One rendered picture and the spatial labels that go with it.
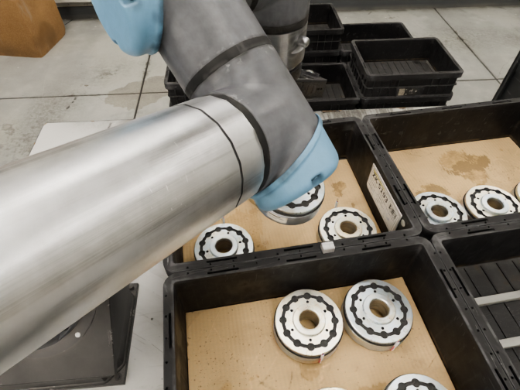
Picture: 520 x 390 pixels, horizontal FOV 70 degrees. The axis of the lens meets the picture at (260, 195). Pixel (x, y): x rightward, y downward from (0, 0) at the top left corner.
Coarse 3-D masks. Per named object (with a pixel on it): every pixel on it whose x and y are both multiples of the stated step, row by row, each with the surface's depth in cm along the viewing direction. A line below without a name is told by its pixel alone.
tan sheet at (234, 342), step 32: (192, 320) 58; (224, 320) 58; (256, 320) 58; (416, 320) 58; (192, 352) 55; (224, 352) 55; (256, 352) 55; (352, 352) 55; (384, 352) 55; (416, 352) 55; (192, 384) 52; (224, 384) 52; (256, 384) 52; (288, 384) 52; (320, 384) 52; (352, 384) 52; (384, 384) 52; (448, 384) 52
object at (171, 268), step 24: (336, 120) 75; (360, 120) 75; (384, 168) 66; (408, 216) 59; (336, 240) 56; (360, 240) 56; (384, 240) 56; (168, 264) 53; (192, 264) 53; (216, 264) 53
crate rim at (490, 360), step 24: (408, 240) 56; (240, 264) 53; (264, 264) 53; (288, 264) 53; (432, 264) 54; (168, 288) 51; (456, 288) 51; (168, 312) 49; (168, 336) 47; (480, 336) 47; (168, 360) 45; (168, 384) 43; (504, 384) 43
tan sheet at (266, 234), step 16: (336, 176) 79; (352, 176) 79; (336, 192) 76; (352, 192) 76; (240, 208) 73; (256, 208) 73; (320, 208) 73; (368, 208) 73; (240, 224) 70; (256, 224) 70; (272, 224) 70; (304, 224) 70; (192, 240) 68; (256, 240) 68; (272, 240) 68; (288, 240) 68; (304, 240) 68; (192, 256) 66
